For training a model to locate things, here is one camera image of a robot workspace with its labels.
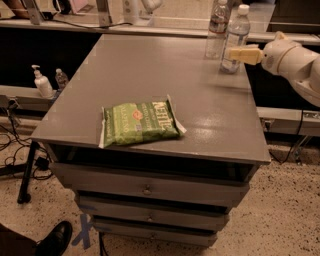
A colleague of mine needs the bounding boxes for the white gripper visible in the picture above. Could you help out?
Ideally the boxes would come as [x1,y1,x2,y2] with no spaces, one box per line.
[228,31,300,75]

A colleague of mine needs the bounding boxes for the blue label plastic bottle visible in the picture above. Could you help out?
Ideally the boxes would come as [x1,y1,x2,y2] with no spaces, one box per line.
[220,4,250,74]

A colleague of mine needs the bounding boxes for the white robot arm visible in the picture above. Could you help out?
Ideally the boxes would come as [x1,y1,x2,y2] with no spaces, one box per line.
[226,31,320,107]

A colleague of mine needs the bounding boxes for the clear water bottle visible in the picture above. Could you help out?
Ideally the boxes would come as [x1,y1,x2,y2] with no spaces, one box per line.
[205,0,230,59]

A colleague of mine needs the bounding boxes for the white pump dispenser bottle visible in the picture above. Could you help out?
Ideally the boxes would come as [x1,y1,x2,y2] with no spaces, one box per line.
[32,65,54,98]

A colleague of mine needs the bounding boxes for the green chip bag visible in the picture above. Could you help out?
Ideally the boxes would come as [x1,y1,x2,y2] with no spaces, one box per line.
[99,96,186,148]

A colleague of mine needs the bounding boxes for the grey drawer cabinet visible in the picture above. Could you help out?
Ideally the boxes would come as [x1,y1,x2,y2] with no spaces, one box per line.
[30,33,272,248]

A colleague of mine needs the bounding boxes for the top drawer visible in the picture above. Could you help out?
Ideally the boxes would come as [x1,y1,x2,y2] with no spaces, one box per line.
[50,163,249,207]

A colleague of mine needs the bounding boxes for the drawer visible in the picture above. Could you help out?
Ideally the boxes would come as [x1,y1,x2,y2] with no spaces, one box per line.
[50,163,249,207]
[93,219,217,247]
[76,196,229,231]

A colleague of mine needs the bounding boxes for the middle drawer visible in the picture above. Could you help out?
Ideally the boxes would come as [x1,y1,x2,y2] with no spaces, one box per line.
[76,196,229,231]

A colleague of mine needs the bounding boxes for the bottom drawer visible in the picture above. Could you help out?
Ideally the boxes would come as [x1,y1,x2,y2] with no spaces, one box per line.
[93,219,217,247]

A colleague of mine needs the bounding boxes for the blue tape cross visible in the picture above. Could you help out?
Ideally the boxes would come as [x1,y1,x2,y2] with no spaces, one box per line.
[71,214,93,250]

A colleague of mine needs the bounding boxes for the black stand leg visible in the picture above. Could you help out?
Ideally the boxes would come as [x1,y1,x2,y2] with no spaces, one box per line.
[17,141,39,204]

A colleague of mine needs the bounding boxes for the black leather shoe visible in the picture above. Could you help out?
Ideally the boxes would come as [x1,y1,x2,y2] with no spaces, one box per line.
[34,221,73,256]

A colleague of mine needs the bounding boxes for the black floor cables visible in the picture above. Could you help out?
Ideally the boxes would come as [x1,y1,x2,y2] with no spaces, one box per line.
[0,99,54,181]

